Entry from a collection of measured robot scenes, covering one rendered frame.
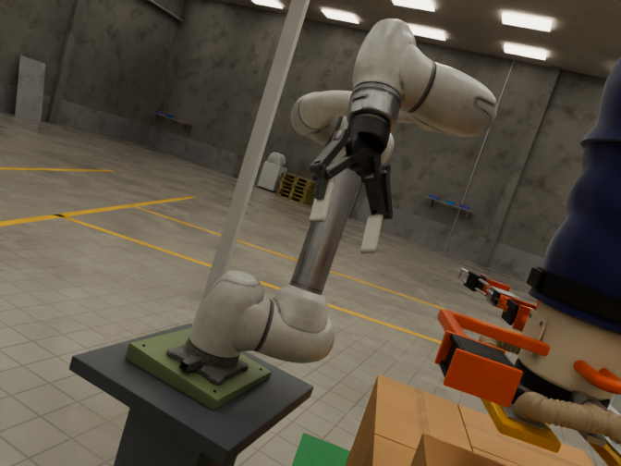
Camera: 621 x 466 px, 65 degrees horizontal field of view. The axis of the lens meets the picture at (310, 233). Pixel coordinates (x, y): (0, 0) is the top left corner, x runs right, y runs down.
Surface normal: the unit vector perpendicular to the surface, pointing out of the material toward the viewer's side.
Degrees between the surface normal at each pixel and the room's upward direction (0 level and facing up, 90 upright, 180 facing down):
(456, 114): 117
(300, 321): 75
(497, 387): 90
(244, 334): 93
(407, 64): 70
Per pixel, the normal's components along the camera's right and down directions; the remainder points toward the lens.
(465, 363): -0.11, 0.11
